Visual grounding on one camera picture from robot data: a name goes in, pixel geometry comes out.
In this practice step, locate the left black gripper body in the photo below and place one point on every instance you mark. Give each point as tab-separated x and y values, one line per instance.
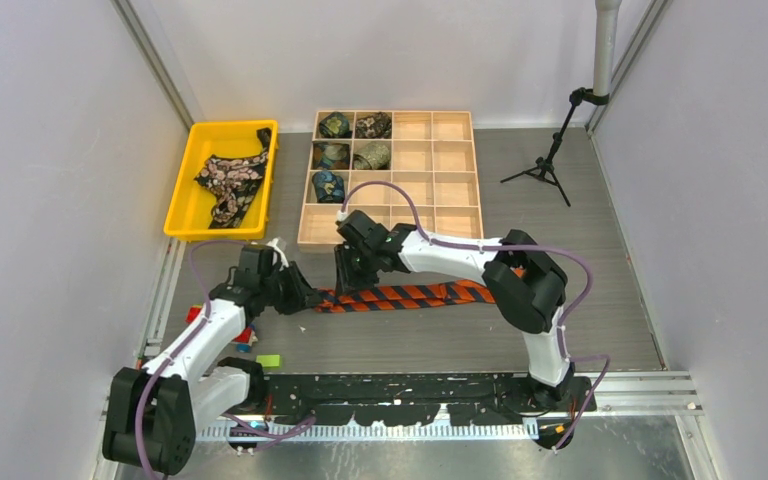
284	290

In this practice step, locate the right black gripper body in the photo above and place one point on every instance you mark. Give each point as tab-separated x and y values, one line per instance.
355	266

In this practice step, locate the orange navy striped tie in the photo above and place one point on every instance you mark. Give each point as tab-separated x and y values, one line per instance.
404	297

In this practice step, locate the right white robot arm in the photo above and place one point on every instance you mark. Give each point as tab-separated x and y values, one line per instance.
528	287

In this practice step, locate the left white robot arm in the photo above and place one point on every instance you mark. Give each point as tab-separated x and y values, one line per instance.
156	412

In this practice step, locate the colourful toy car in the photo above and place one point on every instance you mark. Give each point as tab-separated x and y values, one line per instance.
243	342

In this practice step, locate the rolled blue teal tie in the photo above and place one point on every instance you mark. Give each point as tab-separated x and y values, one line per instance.
328	187

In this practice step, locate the green block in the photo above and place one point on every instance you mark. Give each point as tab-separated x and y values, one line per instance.
269	361

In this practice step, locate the rolled beige paisley tie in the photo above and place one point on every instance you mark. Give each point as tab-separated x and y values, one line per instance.
375	155

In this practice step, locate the rolled blue gold tie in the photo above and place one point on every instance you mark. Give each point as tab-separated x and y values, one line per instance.
331	156

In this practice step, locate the yellow plastic bin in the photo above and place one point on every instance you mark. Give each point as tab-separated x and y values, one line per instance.
189	213

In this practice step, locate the black pink floral tie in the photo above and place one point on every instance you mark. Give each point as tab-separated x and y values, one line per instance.
234	182

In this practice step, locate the wooden grid organizer box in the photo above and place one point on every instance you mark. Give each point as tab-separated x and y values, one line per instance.
432	179

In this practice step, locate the rolled dark floral tie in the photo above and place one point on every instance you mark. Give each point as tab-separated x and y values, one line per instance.
375	125

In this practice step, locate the rolled green paisley tie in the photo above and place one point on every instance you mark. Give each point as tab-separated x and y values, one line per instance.
334	125

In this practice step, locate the black mini tripod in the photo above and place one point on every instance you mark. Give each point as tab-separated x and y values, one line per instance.
544	168

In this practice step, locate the grey metal pole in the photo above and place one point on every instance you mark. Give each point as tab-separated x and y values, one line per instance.
607	13

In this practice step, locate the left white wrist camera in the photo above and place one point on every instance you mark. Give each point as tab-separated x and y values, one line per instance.
279	245

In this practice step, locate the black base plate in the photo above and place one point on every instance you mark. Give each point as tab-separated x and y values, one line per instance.
470	399

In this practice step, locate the aluminium front rail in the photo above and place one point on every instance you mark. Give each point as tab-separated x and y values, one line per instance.
622	394

